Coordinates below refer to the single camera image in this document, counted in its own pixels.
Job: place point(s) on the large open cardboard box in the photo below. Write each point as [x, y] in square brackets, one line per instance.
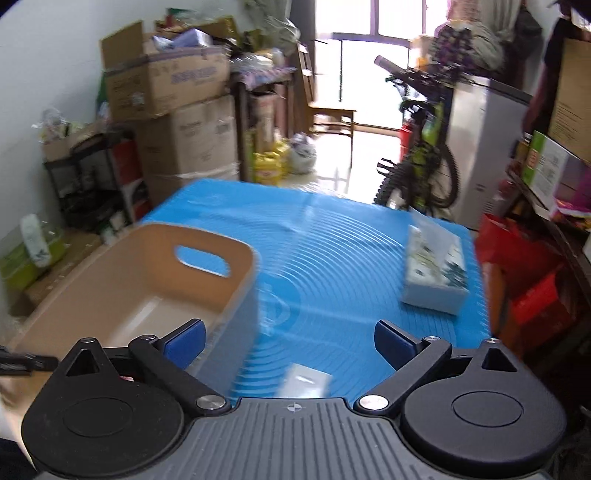
[157, 83]

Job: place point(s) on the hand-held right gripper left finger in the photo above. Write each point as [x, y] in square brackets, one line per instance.
[184, 344]

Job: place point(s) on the red and white appliance box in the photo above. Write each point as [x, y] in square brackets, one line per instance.
[134, 180]

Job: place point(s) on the white plastic bag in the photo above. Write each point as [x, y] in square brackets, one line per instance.
[302, 154]

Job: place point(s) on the white chest freezer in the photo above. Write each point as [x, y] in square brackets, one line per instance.
[485, 152]

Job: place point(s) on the printed brown appliance carton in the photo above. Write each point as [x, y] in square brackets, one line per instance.
[189, 138]

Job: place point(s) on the cloth bundle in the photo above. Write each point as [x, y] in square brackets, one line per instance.
[471, 46]

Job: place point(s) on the red shopping bags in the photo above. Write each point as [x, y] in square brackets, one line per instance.
[521, 277]

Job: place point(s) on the beige plastic storage basket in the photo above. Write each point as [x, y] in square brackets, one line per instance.
[138, 258]

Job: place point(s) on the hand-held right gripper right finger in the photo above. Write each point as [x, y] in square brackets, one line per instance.
[392, 344]

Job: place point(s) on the open cardboard box on rack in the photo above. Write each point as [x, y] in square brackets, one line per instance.
[69, 143]

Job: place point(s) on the green and black bicycle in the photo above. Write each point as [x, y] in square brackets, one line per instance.
[425, 152]

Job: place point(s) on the plain brown cardboard box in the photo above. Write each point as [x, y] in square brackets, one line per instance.
[572, 101]

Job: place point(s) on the cluttered wooden cabinet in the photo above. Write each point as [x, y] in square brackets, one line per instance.
[263, 106]

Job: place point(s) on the black metal shelf rack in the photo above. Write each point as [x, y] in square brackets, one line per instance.
[87, 184]

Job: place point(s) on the dark wooden shelf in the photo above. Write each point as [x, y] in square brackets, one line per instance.
[563, 230]

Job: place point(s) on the green and white box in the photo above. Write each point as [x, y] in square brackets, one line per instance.
[549, 170]

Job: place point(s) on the green container with clear lid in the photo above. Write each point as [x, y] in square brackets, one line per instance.
[14, 267]

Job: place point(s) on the wooden chair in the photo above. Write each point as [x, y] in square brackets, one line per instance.
[332, 113]

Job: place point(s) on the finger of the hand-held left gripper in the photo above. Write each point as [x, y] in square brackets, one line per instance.
[27, 363]

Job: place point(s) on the white printed tissue box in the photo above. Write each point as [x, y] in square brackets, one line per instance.
[434, 277]

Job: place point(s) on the small white box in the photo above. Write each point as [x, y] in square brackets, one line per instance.
[304, 382]

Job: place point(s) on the blue silicone baking mat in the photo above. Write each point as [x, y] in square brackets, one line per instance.
[332, 258]

